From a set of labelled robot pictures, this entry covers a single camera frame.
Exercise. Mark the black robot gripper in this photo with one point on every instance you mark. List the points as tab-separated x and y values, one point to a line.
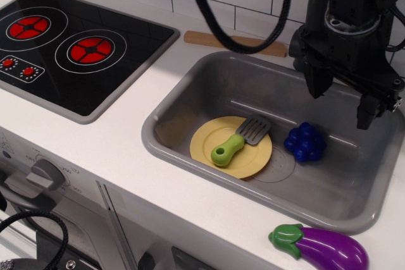
326	48

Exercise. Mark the green handled grey spatula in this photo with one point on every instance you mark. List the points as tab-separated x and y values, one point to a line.
252	130

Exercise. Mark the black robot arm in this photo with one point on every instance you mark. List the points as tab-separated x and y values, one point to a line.
352	11

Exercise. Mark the grey plastic sink basin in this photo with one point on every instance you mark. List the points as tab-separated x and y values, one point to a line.
343	191

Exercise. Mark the yellow plastic plate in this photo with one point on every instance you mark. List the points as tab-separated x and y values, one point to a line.
245	163

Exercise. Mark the blue toy grapes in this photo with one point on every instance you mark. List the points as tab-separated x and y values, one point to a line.
305	143

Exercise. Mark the purple toy eggplant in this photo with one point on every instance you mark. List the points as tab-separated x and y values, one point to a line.
323	249

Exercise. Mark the black toy stove top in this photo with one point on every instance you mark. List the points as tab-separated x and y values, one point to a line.
75	58

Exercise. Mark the grey oven knob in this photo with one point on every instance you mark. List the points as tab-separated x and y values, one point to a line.
45	175

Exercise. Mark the wooden strip at wall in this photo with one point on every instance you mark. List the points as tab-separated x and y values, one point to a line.
277	49

